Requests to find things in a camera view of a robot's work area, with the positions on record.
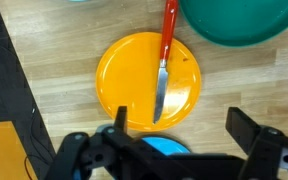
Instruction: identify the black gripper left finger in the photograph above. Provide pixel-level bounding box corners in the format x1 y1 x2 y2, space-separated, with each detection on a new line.
45 105 158 180

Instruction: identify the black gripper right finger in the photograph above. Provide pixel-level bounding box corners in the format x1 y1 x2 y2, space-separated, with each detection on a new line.
225 106 288 180

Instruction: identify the red handled table knife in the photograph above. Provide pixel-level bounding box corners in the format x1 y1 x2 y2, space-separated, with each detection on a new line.
152 0 179 125

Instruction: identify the blue plastic plate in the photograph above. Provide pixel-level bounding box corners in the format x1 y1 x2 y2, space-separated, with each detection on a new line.
95 123 192 157

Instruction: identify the yellow plastic plate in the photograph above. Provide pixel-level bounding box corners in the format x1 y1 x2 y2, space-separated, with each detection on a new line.
95 31 202 132

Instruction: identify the green plastic plate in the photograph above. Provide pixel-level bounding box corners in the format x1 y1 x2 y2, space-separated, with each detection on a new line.
178 0 288 48

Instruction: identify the orange board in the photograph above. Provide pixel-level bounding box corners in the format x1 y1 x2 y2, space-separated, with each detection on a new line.
0 120 39 180

